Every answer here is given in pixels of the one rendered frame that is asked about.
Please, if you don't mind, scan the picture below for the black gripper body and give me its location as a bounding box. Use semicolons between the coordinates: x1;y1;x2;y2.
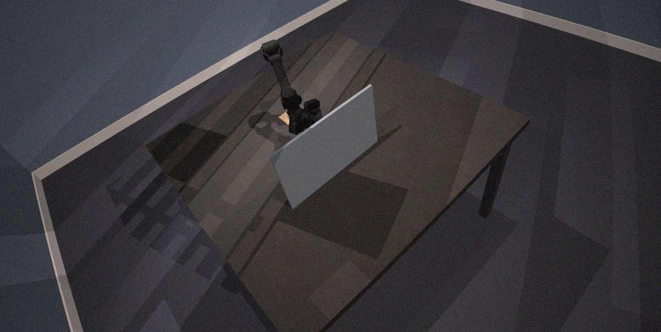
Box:
295;99;320;129

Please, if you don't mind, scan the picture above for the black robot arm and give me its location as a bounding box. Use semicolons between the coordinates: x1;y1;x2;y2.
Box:
261;39;306;135

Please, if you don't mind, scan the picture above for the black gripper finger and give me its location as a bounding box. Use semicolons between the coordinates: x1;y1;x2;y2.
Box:
308;108;323;122

